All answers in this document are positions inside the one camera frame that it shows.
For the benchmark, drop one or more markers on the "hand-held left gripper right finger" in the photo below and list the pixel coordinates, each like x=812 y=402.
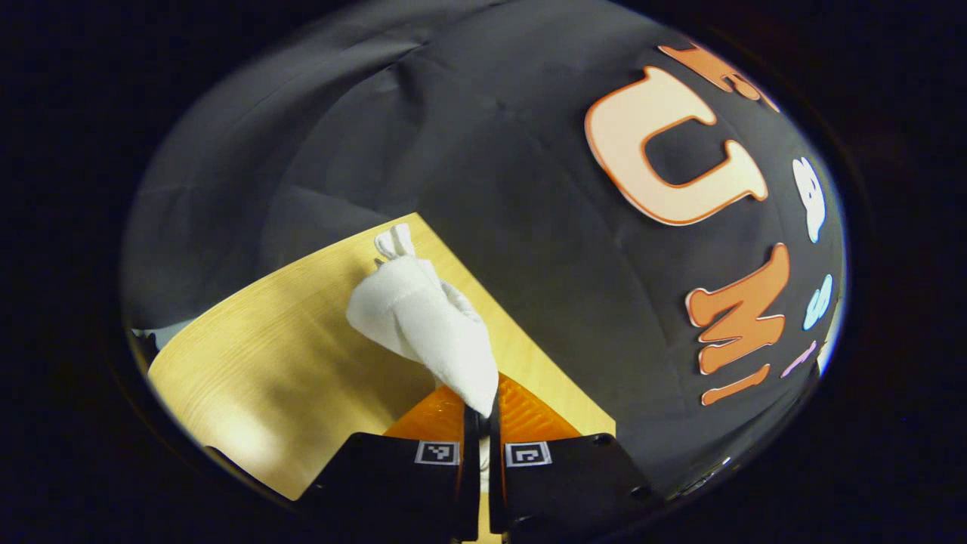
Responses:
x=495 y=483

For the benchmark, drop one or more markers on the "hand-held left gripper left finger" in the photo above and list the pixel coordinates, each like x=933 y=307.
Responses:
x=470 y=483

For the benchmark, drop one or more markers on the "white jeans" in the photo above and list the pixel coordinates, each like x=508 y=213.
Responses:
x=430 y=325

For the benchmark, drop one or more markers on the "black backdrop cloth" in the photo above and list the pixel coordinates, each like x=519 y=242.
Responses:
x=529 y=227

